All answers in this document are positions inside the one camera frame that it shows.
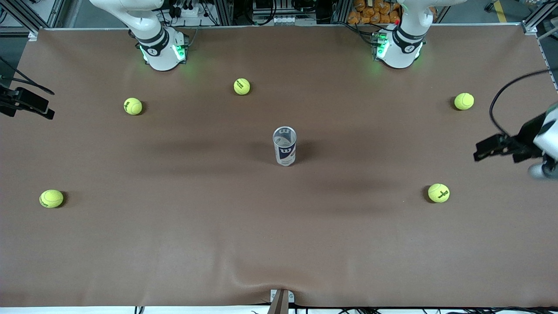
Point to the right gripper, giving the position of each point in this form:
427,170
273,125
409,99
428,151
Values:
8,103

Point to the aluminium frame profile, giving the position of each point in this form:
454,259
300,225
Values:
534,19
26,19

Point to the white blue tennis can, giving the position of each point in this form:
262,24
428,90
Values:
285,152

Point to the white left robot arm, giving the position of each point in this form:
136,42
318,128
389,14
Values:
403,52

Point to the orange snack bag pile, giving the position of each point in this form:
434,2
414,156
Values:
366,13

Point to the white power strip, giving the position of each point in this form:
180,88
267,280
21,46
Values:
192,12

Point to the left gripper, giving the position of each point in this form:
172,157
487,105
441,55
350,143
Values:
526,138

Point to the aluminium frame post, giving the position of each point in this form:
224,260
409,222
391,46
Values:
341,11
224,11

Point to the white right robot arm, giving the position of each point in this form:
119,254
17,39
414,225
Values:
159,52

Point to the aluminium table edge rail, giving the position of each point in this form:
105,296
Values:
545,50

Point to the white connector row device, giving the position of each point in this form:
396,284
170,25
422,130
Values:
283,20

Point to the brown table mat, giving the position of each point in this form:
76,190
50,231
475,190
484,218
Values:
279,235

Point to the grey metal table clamp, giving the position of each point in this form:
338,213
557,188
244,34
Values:
279,305

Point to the yellow tennis ball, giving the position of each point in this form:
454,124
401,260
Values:
242,86
51,198
133,106
438,192
464,101

